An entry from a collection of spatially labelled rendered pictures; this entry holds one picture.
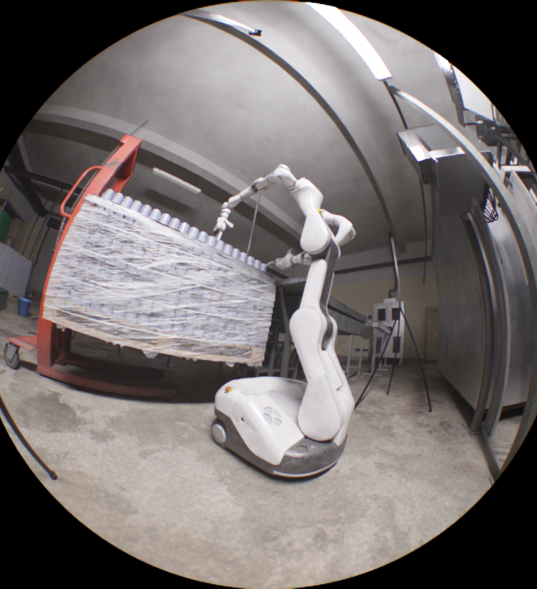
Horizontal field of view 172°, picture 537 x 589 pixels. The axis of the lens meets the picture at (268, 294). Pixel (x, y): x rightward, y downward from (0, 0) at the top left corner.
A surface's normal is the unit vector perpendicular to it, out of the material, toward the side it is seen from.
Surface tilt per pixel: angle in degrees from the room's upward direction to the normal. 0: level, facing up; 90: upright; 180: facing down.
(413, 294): 90
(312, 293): 90
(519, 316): 90
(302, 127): 180
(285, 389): 73
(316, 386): 90
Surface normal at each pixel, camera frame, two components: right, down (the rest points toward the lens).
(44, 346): 0.70, -0.08
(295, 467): -0.08, -0.26
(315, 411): -0.62, -0.26
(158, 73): -0.12, 0.96
